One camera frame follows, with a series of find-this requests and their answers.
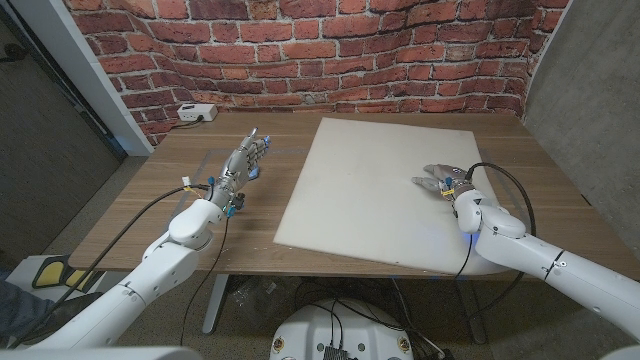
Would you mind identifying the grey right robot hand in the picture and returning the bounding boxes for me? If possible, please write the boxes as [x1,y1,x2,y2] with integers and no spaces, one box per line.
[411,163,477,202]

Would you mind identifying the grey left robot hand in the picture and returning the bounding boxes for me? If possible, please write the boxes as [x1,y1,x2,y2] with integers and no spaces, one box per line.
[207,126,273,219]

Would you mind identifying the white memory foam sheet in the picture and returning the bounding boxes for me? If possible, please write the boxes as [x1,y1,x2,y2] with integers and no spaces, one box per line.
[273,117,507,277]

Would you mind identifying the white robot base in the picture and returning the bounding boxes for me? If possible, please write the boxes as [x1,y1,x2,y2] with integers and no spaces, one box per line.
[269,298,415,360]

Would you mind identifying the white power strip box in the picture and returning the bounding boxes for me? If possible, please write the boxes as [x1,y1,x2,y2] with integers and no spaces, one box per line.
[176,103,219,123]

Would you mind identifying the grey table leg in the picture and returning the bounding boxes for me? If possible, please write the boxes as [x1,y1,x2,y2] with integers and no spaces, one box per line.
[455,279,489,345]

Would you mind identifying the red brick printed backdrop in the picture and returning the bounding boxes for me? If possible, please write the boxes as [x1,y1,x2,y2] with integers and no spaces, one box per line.
[62,0,571,147]

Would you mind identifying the clear plastic bag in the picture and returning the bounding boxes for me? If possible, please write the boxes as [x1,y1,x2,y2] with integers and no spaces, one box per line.
[227,276,297,332]

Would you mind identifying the white table leg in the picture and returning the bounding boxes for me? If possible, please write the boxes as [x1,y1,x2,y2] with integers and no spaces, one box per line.
[202,273,231,335]

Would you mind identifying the yellow black foot pedal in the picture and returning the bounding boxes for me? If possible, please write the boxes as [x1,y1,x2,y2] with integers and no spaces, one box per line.
[31,254,104,294]

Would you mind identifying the person's black shoe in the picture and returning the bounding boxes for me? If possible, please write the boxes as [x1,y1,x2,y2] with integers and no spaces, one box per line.
[34,292,102,339]

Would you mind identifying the white robot torso edge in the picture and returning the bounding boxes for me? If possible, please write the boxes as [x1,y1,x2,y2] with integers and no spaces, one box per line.
[0,346,202,360]

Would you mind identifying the person's blue jeans leg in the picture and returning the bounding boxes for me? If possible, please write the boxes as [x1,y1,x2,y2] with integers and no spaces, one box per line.
[0,277,54,346]

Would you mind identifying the black power strip cable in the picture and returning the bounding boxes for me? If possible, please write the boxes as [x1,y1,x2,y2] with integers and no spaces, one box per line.
[172,115,205,130]

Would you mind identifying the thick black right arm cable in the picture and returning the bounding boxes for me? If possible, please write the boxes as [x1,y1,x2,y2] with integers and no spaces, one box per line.
[464,162,537,239]

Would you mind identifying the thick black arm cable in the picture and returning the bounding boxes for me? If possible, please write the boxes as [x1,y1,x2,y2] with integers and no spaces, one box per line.
[8,183,211,348]
[464,162,537,239]

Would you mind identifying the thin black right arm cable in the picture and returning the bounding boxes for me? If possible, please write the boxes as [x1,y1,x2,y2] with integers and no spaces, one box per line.
[453,234,474,281]

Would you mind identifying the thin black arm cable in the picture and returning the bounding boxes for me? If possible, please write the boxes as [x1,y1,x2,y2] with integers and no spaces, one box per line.
[453,234,474,281]
[179,215,230,347]

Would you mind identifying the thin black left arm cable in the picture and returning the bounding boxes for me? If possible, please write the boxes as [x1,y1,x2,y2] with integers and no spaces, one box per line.
[179,215,230,347]

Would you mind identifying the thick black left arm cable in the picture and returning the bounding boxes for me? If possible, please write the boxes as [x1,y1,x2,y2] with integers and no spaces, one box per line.
[8,183,211,348]

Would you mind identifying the black floor cable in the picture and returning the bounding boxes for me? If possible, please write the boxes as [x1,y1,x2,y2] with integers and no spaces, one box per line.
[294,280,419,347]

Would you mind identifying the white door frame post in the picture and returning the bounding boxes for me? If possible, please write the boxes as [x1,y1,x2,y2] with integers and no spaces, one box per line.
[9,0,155,157]

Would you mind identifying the black door handle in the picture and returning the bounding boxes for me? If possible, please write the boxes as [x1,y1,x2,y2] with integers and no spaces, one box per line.
[0,43,29,64]

